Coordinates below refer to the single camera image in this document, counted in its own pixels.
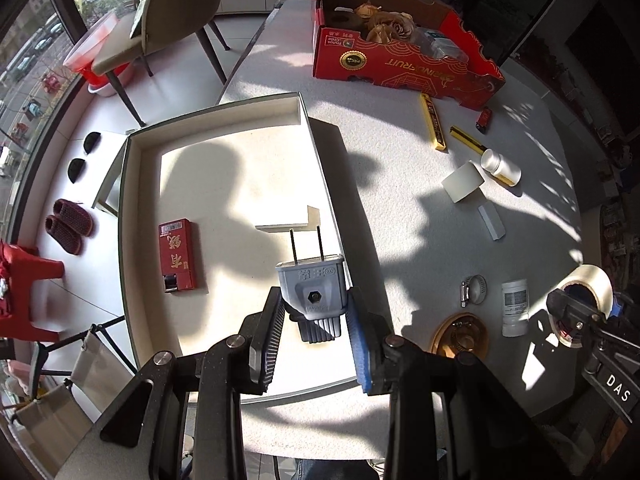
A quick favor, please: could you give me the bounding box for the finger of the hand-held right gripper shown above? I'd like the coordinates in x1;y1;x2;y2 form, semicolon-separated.
546;289;612;337
607;293;640;326

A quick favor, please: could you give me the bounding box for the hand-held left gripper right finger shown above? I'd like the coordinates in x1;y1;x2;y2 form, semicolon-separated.
347;286;566;480

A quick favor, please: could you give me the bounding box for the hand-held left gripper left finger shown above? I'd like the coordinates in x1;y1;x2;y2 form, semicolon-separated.
100;286;286;480

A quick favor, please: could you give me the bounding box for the clear tape roll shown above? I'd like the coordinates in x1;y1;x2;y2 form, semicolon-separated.
549;263;615;349

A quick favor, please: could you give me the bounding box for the grey power plug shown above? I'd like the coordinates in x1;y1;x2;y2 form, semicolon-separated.
276;227;346;345

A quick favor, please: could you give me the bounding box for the brown tape roll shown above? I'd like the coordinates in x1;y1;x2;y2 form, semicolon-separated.
429;312;489;361

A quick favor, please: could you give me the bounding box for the metal hose clamp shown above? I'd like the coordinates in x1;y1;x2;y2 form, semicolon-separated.
459;274;488;307

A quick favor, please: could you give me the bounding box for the white shallow box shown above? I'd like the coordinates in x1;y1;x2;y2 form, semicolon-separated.
117;91;397;406

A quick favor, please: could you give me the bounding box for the white bottle with grey label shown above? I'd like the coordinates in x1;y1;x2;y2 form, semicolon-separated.
501;280;530;337

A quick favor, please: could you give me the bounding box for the grey white block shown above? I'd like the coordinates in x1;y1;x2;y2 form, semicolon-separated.
477;204;507;241

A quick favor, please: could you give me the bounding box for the person's leg in jeans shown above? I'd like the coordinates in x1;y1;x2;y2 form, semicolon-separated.
294;457;377;480

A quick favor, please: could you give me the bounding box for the small red box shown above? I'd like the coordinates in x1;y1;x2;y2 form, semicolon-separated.
158;218;198;292

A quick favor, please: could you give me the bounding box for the white bottle with yellow label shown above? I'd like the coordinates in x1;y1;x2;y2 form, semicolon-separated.
480;148;522;187

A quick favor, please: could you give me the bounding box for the beige folding chair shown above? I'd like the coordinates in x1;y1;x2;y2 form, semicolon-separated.
9;314;139;463

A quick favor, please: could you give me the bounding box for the yellow utility knife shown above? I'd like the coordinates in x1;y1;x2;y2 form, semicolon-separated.
450;126;489;156

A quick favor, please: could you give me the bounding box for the small white side table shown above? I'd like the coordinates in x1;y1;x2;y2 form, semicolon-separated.
91;131;132;219

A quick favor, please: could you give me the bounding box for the maroon slipper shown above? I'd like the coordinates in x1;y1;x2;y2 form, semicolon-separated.
53;198;95;238
44;214;83;256

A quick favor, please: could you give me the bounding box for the long yellow box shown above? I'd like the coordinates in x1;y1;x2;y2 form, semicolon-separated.
419;92;449;152

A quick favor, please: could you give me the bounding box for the red plastic stool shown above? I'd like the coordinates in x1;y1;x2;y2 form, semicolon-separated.
0;239;65;344

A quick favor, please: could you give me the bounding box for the red cardboard fruit box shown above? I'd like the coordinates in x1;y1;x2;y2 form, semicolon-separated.
312;0;506;111

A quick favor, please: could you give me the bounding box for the clear plastic container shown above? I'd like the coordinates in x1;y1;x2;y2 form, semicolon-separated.
415;27;470;62

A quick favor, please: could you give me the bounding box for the dark round object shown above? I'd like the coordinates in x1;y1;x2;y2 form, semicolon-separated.
327;7;362;29

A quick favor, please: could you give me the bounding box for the red plastic basin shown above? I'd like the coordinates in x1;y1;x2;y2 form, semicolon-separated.
62;12;139;99

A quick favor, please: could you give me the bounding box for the beige dining chair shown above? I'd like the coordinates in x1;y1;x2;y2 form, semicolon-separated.
92;0;237;127

